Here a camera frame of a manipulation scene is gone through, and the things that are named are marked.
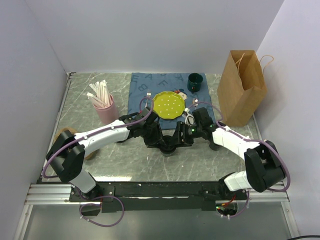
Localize brown cardboard cup carrier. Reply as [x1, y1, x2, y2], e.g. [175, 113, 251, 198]
[54, 126, 97, 161]

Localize brown paper bag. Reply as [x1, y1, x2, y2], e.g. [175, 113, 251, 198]
[217, 50, 268, 127]

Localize blue alphabet placemat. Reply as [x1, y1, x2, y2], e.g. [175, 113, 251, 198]
[127, 72, 215, 120]

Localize purple cable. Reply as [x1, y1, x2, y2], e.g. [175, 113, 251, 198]
[186, 101, 291, 220]
[41, 97, 155, 228]

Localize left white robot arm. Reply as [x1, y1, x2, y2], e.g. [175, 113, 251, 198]
[46, 107, 159, 201]

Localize white wrapped straws bundle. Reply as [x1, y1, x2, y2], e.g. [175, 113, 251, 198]
[86, 79, 113, 109]

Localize black cup stack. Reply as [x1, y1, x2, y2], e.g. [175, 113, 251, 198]
[209, 141, 221, 151]

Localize dark transparent coffee cup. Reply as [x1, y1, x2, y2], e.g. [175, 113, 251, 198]
[162, 152, 174, 157]

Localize black coffee cup lid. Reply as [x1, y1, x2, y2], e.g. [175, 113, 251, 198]
[160, 145, 176, 153]

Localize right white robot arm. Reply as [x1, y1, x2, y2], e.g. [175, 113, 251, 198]
[210, 121, 291, 200]

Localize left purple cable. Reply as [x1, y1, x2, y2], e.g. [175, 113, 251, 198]
[41, 97, 155, 228]

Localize yellow dotted plate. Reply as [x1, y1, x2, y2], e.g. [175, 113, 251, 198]
[153, 91, 185, 120]

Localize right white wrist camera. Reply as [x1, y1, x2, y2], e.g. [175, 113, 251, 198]
[183, 107, 195, 126]

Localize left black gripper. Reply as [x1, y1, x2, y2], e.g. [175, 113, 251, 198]
[140, 122, 166, 150]

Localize dark green mug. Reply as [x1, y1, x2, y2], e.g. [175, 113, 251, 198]
[187, 73, 204, 93]

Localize small cartoon figurine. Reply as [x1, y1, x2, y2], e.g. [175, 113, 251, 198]
[174, 89, 188, 101]

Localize pink straw holder cup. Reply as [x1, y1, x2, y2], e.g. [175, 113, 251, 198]
[93, 95, 119, 125]

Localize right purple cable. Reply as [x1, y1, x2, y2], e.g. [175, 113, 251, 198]
[186, 101, 291, 220]

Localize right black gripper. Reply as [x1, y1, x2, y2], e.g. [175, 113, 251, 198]
[168, 121, 202, 148]

